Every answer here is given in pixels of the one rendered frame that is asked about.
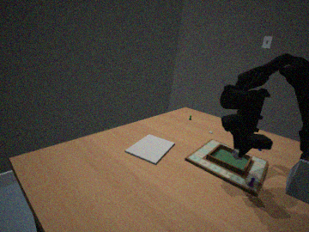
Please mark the grey die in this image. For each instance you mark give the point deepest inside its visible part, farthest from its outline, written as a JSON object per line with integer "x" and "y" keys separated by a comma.
{"x": 235, "y": 155}

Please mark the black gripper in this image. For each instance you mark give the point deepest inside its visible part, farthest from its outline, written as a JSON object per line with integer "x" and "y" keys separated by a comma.
{"x": 245, "y": 140}

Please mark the purple pawn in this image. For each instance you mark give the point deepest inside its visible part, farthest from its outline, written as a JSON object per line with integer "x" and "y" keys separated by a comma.
{"x": 251, "y": 183}

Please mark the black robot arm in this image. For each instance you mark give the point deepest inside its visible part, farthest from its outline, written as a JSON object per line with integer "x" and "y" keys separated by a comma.
{"x": 238, "y": 96}

